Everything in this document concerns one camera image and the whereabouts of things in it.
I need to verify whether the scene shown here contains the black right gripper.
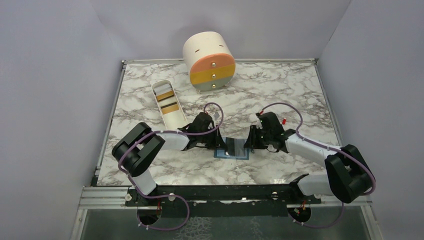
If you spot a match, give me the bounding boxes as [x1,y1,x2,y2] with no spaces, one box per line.
[244,125,273,150]

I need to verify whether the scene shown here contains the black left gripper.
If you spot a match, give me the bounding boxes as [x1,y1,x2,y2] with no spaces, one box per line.
[197,124,227,150]

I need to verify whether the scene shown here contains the blue leather card holder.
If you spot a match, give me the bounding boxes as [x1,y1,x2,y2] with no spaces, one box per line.
[213,137,250,160]

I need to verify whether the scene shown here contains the black credit card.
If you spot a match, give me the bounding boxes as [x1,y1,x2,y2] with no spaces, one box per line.
[225,137,236,156]

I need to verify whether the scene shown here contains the grey silver credit card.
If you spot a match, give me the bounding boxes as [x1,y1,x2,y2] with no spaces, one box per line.
[234,139,247,158]

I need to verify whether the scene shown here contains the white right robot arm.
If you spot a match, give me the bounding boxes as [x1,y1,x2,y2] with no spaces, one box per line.
[244,112,376,204]

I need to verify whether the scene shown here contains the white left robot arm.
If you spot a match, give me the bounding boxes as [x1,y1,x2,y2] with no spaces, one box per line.
[111,112,228,206]

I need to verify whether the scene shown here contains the long white card tray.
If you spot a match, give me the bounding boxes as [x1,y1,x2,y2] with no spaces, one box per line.
[151,80,188,130]

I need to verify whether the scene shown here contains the gold card in tray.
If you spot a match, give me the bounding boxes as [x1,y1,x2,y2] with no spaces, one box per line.
[160,102,180,115]

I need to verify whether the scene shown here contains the gold card beside stack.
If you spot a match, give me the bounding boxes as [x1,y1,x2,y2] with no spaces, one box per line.
[156,90,175,102]

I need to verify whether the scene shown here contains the round three-drawer mini cabinet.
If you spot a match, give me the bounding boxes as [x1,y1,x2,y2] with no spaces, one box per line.
[182,31,236,92]

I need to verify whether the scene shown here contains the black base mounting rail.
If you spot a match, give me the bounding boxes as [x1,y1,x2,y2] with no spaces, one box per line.
[125,184,321,218]

